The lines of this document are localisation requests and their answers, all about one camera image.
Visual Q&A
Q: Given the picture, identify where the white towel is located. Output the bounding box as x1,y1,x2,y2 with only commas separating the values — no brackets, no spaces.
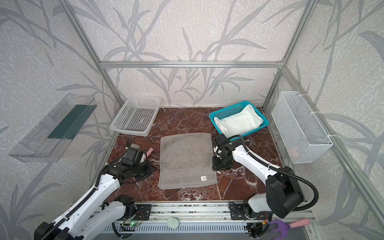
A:
214,105,264,138

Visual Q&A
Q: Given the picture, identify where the grey towel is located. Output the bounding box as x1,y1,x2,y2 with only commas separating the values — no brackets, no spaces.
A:
158,133,218,190

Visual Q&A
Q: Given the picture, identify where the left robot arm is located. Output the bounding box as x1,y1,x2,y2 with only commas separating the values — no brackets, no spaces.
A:
34,147,156,240

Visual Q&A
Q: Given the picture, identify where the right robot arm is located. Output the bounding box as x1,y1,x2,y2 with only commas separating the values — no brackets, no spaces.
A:
213,134,320,219

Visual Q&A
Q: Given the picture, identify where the grey flat stone block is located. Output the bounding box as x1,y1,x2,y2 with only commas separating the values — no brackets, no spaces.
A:
126,143,141,151

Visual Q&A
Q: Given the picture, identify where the teal plastic basket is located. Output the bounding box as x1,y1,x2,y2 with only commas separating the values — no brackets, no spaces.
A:
209,101,270,138

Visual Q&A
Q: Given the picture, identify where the grey plastic basket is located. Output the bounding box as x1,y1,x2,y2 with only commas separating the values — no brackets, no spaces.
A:
110,96,162,137

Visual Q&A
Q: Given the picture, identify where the pale green round disc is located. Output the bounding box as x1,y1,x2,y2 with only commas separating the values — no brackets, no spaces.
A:
167,217,180,230

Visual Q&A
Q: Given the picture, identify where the purple pink fork tool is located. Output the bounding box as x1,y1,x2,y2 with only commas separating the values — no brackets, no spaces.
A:
269,219,310,240

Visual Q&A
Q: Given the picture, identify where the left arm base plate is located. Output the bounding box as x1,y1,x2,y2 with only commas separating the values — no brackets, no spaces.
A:
128,204,152,221

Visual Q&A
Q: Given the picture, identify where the aluminium rail frame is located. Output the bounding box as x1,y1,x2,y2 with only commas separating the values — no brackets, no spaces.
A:
53,200,325,240

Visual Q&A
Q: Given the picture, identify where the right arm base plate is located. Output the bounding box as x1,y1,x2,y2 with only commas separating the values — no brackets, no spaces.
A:
228,202,273,222

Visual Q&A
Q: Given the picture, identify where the white wire mesh basket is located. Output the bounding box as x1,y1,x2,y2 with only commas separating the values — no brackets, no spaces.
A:
272,91,333,164

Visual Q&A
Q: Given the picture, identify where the clear acrylic wall shelf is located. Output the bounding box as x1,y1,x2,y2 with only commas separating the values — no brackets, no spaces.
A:
9,94,97,163

